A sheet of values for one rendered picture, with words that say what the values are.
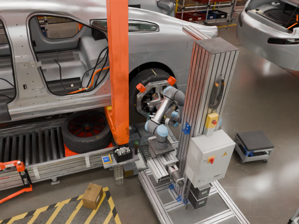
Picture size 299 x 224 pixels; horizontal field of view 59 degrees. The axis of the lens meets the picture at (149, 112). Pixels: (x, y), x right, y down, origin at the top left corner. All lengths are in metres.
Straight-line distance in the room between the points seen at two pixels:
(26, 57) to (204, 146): 2.02
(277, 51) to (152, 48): 2.46
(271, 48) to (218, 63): 3.03
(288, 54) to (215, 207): 2.90
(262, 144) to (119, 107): 2.06
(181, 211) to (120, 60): 1.75
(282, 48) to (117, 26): 3.20
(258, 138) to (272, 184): 0.63
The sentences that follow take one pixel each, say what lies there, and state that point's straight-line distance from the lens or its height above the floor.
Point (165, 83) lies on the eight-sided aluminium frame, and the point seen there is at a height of 1.11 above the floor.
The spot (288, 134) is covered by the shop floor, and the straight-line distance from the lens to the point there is 4.88.
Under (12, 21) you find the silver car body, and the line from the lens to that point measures 3.08.
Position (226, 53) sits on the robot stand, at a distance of 2.04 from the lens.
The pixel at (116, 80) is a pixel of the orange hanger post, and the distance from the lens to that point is 2.69.
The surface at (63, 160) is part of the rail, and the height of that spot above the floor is 0.38.
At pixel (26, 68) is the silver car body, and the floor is 1.40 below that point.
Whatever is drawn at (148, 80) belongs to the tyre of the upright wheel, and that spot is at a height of 1.14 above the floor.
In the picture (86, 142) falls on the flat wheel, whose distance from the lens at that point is 3.39.
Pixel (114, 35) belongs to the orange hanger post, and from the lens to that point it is 2.48.
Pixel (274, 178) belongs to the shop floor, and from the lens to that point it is 4.07.
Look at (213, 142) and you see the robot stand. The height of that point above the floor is 1.23.
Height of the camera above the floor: 2.83
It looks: 38 degrees down
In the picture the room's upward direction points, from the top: 3 degrees clockwise
